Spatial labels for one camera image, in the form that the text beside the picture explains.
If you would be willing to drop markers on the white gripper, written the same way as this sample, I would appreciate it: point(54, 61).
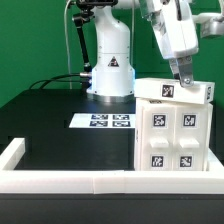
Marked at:
point(175, 33)

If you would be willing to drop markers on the small white cabinet top block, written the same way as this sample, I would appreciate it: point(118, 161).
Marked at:
point(171, 90)

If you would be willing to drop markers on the white cabinet body box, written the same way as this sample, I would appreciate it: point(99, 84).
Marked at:
point(141, 105)

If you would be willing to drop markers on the white cabinet door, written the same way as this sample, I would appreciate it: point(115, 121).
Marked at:
point(157, 138)
point(189, 138)

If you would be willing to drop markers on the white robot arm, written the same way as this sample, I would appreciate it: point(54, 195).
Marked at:
point(113, 77)

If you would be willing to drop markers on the white base tag plate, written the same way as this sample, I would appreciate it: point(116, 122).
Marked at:
point(99, 120)

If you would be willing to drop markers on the white U-shaped fence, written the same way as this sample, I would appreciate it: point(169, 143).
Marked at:
point(210, 181)

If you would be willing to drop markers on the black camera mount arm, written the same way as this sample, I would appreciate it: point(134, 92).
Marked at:
point(85, 15)

